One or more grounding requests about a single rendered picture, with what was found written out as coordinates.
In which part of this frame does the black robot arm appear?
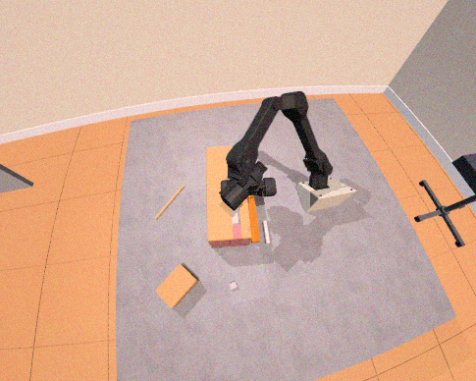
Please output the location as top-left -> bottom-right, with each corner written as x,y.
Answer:
219,91 -> 333,211

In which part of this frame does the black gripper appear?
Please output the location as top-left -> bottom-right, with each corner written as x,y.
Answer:
221,178 -> 277,197

